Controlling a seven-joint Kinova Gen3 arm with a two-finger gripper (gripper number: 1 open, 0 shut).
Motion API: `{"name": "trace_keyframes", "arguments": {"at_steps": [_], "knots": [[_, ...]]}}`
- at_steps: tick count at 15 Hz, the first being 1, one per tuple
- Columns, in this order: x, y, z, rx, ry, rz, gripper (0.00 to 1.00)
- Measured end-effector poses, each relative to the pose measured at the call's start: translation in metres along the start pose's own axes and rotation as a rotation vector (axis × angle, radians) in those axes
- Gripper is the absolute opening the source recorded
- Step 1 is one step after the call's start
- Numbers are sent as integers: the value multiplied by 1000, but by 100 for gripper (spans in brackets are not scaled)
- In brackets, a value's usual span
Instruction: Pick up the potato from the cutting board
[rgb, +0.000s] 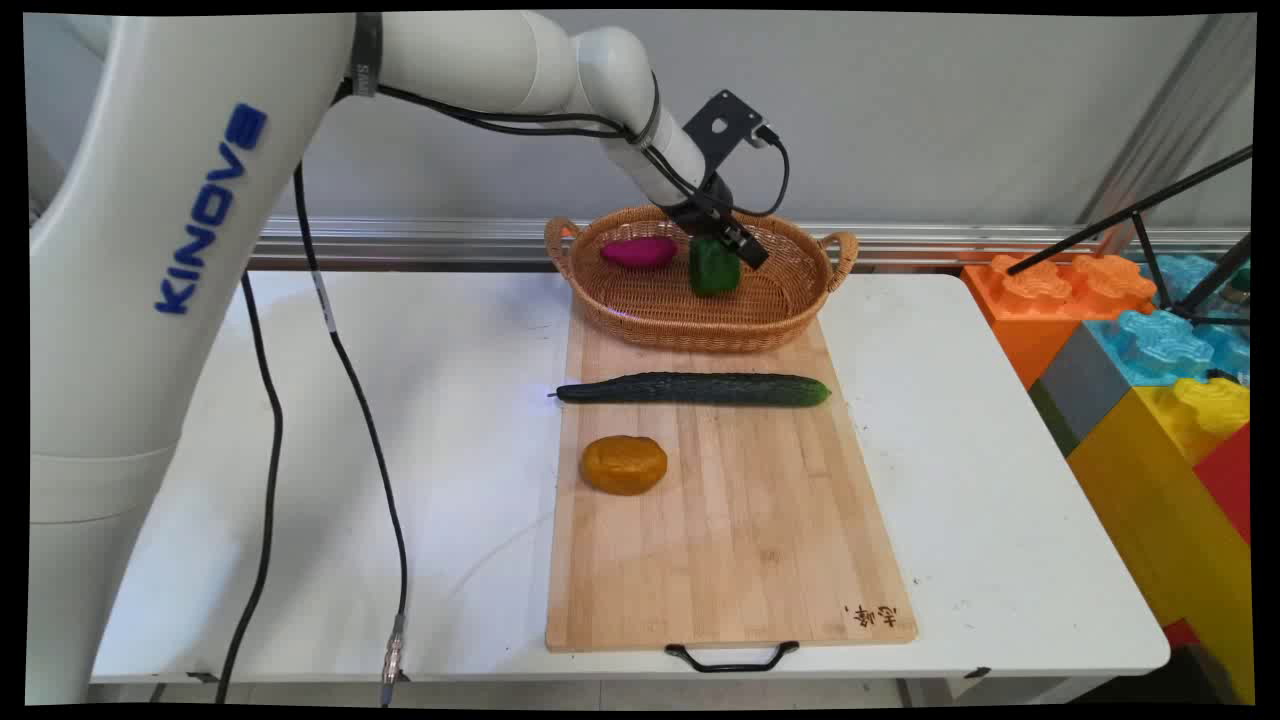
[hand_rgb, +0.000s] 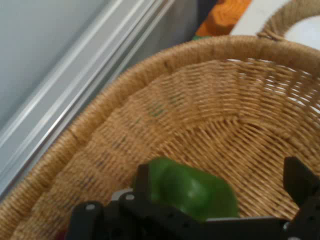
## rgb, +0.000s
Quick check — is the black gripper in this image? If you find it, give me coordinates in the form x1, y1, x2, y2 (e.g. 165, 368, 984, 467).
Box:
661, 174, 771, 271

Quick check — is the green bell pepper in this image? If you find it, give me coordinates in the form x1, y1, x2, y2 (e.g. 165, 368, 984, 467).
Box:
688, 237, 742, 297

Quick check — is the woven wicker basket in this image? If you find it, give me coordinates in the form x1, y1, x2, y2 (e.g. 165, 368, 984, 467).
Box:
544, 205, 860, 354

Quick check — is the purple sweet potato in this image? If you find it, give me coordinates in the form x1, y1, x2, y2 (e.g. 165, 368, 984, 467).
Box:
600, 236, 680, 271

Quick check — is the long green cucumber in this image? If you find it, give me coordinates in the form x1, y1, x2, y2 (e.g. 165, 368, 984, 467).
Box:
548, 372, 832, 408

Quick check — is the orange-brown bread bun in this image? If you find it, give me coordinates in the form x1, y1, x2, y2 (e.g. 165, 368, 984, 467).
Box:
581, 435, 669, 496

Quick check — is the wooden cutting board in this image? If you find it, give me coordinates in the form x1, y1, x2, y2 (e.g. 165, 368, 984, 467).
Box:
545, 310, 919, 674

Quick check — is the orange toy block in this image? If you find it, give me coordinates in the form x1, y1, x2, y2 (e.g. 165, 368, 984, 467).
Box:
962, 253, 1159, 391

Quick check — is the grey toy block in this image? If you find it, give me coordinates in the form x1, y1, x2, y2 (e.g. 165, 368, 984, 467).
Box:
1040, 322, 1131, 447

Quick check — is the blue toy block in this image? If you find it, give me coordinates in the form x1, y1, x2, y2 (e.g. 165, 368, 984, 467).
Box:
1086, 254, 1253, 387

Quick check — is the yellow toy block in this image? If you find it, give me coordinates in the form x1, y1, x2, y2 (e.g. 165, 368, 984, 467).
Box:
1068, 376, 1255, 701

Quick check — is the red toy block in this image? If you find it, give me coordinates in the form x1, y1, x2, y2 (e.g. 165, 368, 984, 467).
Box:
1192, 424, 1255, 545

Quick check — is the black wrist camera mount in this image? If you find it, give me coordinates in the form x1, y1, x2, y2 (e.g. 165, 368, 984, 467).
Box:
683, 89, 780, 153

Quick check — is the aluminium rail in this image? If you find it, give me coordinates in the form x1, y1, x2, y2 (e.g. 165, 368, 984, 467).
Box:
248, 216, 1251, 273

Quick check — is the black cable with metal plug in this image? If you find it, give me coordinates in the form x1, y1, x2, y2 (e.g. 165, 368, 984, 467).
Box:
293, 160, 409, 707

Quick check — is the black camera tripod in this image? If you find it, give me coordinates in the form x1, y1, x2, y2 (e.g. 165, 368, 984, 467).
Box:
1006, 146, 1255, 327

